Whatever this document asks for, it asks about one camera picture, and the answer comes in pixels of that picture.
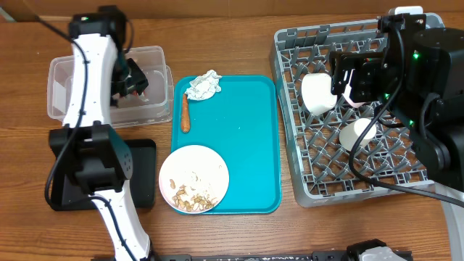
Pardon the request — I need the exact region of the pink small bowl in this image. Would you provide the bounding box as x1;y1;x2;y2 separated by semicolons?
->
342;84;364;108

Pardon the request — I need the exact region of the white tissue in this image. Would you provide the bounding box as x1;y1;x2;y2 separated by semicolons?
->
185;70;222;101

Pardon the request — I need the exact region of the pink plate with food scraps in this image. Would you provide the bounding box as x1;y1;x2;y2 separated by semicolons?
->
159;145;230;215

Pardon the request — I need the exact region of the white bowl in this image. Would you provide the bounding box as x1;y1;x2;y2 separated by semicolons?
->
301;73;337;116

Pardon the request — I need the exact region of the grey dishwasher rack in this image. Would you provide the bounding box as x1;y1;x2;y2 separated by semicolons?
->
271;13;447;207

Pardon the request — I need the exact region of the black plastic tray bin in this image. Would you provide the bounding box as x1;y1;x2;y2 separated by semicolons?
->
51;139;157;211

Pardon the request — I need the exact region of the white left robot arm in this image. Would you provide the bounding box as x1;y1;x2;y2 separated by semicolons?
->
44;5;156;260

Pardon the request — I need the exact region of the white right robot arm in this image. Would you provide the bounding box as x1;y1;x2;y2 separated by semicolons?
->
329;6;463;260

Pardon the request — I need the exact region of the white paper cup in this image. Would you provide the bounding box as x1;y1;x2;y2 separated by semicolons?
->
339;118;377;151

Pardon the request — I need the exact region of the teal plastic tray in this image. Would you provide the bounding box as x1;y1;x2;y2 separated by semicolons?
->
171;75;282;215

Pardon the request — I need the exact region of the clear plastic bin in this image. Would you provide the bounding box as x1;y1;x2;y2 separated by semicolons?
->
47;46;174;128

